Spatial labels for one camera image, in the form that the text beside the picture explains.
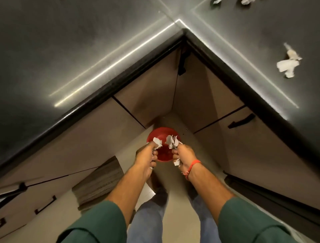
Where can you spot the red plastic bucket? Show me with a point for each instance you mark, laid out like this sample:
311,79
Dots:
162,131

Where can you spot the striped brown floor mat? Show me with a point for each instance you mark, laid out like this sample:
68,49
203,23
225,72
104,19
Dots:
100,182

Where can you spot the person's right forearm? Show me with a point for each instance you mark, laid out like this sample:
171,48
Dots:
210,192

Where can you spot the green shirt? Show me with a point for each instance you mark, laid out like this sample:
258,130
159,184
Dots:
100,222

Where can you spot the person's left forearm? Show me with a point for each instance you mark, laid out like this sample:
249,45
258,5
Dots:
127,190

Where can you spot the person's right hand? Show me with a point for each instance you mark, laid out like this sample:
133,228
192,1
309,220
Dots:
185,155

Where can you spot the person's left hand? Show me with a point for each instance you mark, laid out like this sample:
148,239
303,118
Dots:
145,159

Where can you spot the orange thread wristband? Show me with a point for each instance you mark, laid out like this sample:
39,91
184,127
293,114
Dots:
193,164

